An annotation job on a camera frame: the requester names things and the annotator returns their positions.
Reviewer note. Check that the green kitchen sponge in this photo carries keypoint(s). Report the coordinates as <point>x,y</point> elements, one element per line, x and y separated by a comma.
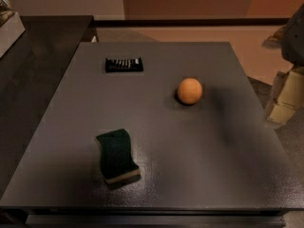
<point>116,161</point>

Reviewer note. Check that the orange ball fruit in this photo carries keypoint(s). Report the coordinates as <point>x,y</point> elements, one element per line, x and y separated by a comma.
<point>189,91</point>

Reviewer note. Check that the dark side counter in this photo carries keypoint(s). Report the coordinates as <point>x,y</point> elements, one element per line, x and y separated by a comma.
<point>29,75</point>

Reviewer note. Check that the black snack bar wrapper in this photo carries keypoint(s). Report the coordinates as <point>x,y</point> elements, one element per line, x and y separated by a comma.
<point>124,65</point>

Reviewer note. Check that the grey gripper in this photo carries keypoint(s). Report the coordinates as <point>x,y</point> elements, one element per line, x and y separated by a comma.
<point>294,42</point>

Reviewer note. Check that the white box on counter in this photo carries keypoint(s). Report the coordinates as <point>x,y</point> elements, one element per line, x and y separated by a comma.
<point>10,32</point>

